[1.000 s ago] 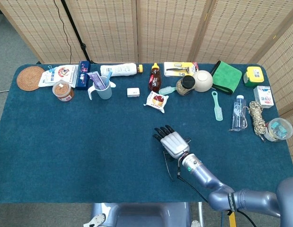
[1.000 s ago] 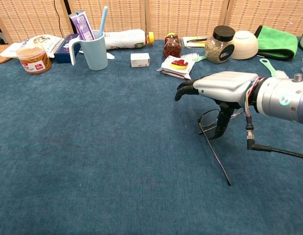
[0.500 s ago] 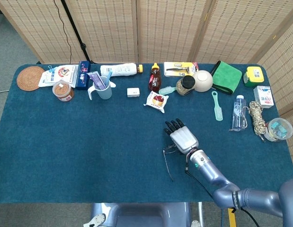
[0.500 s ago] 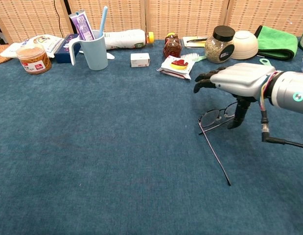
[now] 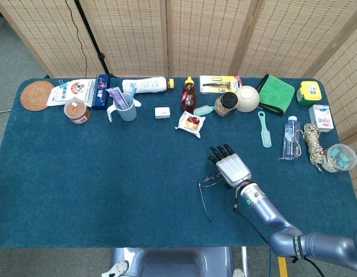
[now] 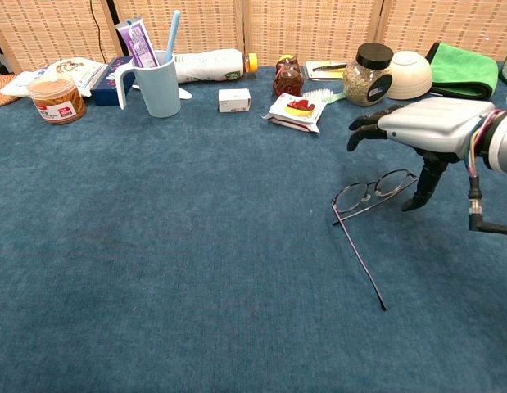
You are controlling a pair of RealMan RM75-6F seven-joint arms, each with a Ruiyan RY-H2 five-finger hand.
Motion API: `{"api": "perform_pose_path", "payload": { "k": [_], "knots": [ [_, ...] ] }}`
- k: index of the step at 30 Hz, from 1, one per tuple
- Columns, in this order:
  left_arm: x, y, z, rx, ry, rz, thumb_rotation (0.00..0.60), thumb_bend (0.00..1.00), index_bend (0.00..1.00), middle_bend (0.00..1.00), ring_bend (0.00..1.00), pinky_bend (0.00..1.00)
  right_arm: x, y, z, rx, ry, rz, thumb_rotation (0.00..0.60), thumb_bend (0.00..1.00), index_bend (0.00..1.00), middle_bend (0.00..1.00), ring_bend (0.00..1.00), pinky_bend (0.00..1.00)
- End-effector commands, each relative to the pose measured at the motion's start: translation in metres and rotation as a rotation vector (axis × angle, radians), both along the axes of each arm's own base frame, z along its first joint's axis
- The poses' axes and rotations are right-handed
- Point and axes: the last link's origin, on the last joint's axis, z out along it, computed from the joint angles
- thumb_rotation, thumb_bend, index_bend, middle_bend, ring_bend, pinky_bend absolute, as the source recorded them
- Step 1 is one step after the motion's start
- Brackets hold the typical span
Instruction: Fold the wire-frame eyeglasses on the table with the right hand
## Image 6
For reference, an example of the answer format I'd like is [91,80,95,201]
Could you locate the thin-framed eyeglasses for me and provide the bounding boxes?
[330,169,419,312]

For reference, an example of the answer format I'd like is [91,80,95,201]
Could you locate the honey bottle with yellow cap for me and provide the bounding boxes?
[272,55,306,98]

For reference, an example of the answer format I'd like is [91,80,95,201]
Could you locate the green folded microfiber cloth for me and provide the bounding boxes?
[424,41,500,102]

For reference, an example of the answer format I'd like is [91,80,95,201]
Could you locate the blue felt table cover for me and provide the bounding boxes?
[0,65,507,393]

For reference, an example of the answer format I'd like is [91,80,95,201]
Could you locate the blue toothbrush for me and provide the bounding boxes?
[165,9,182,65]

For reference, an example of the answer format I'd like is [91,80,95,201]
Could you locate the white printed plastic bag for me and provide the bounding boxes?
[0,57,109,99]

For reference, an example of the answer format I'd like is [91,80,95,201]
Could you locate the short mint green brush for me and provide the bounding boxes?
[302,88,347,103]

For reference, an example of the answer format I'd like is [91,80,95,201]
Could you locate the bamboo folding screen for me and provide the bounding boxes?
[0,0,507,77]

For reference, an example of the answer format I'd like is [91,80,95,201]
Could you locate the purple toothpaste tube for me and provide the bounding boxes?
[115,16,160,69]

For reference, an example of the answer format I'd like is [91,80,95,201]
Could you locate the small white box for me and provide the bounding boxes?
[218,88,252,114]

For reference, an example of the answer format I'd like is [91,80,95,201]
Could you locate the light blue plastic mug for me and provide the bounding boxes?
[114,51,183,119]

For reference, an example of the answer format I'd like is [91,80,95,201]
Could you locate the white bottle with orange cap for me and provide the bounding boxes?
[173,48,259,84]

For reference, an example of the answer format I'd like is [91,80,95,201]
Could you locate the glass jar with black lid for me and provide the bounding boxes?
[342,42,395,107]

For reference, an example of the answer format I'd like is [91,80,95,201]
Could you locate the thin black hanging cable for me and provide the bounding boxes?
[90,0,107,65]

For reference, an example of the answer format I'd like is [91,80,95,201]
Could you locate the beige bowl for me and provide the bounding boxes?
[384,50,433,101]

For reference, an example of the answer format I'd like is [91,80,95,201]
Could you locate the round woven rattan coaster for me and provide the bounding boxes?
[0,73,20,110]

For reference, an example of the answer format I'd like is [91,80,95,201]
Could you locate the clear tub with red label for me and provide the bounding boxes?
[26,77,88,126]

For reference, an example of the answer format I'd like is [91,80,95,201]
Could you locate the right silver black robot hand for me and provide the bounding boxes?
[346,97,498,213]

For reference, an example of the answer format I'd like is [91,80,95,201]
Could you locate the black arm cable with plug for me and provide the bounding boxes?
[467,174,507,237]

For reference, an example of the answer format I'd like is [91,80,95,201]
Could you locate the white red snack packet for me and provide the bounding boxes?
[261,92,328,134]

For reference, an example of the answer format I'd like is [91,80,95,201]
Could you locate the dark blue cardboard box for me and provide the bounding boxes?
[90,56,136,106]

